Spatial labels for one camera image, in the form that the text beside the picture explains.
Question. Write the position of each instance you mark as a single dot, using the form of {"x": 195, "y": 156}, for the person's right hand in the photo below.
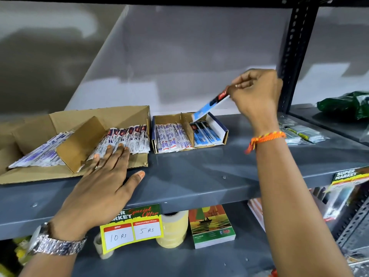
{"x": 259, "y": 98}

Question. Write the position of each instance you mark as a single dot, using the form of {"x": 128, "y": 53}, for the person's left hand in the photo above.
{"x": 95, "y": 193}

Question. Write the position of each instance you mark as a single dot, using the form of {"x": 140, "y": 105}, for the person's right thumb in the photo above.
{"x": 235, "y": 95}

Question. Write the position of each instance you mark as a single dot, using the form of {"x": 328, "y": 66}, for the person's left thumb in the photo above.
{"x": 135, "y": 181}

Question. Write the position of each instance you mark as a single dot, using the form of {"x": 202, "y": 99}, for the person's left middle finger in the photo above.
{"x": 114, "y": 161}

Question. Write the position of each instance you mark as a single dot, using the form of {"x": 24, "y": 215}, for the person's left little finger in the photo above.
{"x": 91, "y": 167}

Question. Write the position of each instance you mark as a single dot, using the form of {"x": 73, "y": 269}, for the blue sachet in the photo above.
{"x": 210, "y": 104}

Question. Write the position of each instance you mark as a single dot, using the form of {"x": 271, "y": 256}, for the person's left forearm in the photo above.
{"x": 49, "y": 263}

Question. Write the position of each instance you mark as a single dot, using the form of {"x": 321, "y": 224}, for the person's right forearm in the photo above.
{"x": 291, "y": 204}

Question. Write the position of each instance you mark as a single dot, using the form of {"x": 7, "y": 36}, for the large open cardboard box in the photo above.
{"x": 77, "y": 147}

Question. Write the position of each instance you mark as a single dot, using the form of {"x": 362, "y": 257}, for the row of white dark-label packets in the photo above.
{"x": 135, "y": 139}

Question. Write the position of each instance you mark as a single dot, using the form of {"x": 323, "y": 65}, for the yellow green price label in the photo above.
{"x": 131, "y": 230}

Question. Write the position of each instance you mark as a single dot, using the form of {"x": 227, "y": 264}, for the row of blue packets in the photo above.
{"x": 206, "y": 135}

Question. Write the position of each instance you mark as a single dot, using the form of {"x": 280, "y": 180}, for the row of white purple packets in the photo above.
{"x": 40, "y": 154}

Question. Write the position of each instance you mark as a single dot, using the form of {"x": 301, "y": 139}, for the row of white red-print packets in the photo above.
{"x": 173, "y": 138}

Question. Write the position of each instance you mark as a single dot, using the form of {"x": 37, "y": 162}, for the small divided cardboard box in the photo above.
{"x": 186, "y": 128}

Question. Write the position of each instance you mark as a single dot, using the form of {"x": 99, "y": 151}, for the grey metal shelving rack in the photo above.
{"x": 196, "y": 175}

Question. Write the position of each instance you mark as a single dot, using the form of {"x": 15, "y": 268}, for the large clear tape roll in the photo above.
{"x": 173, "y": 230}

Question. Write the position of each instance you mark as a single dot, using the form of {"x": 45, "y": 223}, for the small clear tape roll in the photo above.
{"x": 99, "y": 248}

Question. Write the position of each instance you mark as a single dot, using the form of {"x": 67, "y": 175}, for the pile of clear plastic packets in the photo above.
{"x": 302, "y": 134}

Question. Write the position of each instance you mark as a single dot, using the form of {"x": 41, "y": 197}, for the black perforated rack upright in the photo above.
{"x": 297, "y": 46}

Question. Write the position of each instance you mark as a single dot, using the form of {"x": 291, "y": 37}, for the silver metal wristwatch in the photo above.
{"x": 56, "y": 244}

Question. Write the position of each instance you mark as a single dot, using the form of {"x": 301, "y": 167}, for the notepad with boat cover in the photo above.
{"x": 210, "y": 225}

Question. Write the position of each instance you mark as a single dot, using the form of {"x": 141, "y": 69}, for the grey adjoining metal rack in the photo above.
{"x": 334, "y": 124}

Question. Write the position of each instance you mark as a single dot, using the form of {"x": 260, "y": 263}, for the yellow green packets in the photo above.
{"x": 20, "y": 250}

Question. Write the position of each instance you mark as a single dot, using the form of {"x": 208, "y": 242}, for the pile of green plastic packets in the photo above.
{"x": 346, "y": 105}

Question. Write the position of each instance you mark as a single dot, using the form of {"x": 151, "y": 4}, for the white orange book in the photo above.
{"x": 256, "y": 212}

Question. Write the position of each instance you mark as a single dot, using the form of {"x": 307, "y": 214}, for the yellow black shelf label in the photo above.
{"x": 350, "y": 177}

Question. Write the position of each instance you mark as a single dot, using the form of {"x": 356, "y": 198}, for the black red product box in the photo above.
{"x": 331, "y": 203}

